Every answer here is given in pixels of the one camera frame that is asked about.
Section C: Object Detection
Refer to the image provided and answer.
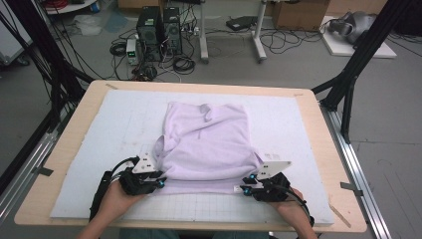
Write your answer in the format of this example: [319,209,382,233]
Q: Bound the person's left hand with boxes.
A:
[99,181,147,222]

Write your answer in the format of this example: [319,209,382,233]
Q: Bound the black metal frame stand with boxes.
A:
[0,0,97,134]
[311,0,422,144]

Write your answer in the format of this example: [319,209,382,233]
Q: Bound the black tape piece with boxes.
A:
[339,181,364,197]
[35,166,55,177]

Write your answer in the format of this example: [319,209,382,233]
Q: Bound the person's right hand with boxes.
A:
[270,190,314,230]

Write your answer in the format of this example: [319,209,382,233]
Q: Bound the lavender printed towel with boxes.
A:
[152,101,267,196]

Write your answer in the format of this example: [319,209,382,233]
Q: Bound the dark cable heap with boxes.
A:
[130,63,159,83]

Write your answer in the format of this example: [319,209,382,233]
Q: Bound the white floor board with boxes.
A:
[320,15,398,60]

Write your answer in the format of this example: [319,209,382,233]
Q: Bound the flat cardboard box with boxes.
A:
[116,0,167,10]

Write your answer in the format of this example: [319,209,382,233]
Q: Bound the white power supply unit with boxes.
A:
[125,38,140,66]

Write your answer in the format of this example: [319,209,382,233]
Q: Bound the large black computer tower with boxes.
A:
[136,5,164,63]

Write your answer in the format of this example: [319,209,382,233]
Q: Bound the slim black computer tower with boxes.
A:
[162,6,184,56]

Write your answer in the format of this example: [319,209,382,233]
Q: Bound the white stand leg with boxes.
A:
[252,0,269,64]
[198,0,210,65]

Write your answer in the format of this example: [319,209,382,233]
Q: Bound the large coiled black cable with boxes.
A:
[171,56,197,76]

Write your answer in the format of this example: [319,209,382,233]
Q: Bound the white grid foam mat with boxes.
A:
[49,89,335,227]

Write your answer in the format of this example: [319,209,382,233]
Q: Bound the small coiled black cable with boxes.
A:
[108,41,128,57]

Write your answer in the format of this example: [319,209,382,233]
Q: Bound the black floor cable tangle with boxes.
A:
[260,29,322,55]

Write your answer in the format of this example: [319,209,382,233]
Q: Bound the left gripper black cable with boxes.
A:
[89,155,141,222]

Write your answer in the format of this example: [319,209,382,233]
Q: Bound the large cardboard box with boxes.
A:
[272,0,331,32]

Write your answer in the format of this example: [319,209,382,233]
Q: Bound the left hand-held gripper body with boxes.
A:
[118,151,158,197]

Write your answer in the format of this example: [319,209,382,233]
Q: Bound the flat black device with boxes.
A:
[225,15,259,32]

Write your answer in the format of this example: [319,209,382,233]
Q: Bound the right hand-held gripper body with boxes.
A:
[251,160,300,203]

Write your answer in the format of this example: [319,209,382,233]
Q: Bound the clear plastic sheet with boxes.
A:
[72,14,103,37]

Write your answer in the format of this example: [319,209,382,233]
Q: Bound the aluminium rail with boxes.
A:
[0,130,60,221]
[318,102,395,239]

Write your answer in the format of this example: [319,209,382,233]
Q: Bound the grey headset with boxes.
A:
[327,11,378,45]

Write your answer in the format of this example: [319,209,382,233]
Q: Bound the white case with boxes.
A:
[0,13,33,67]

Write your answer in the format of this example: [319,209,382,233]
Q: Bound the thin wooden stick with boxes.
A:
[327,202,353,230]

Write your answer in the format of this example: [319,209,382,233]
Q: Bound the white round table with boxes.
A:
[44,0,100,15]

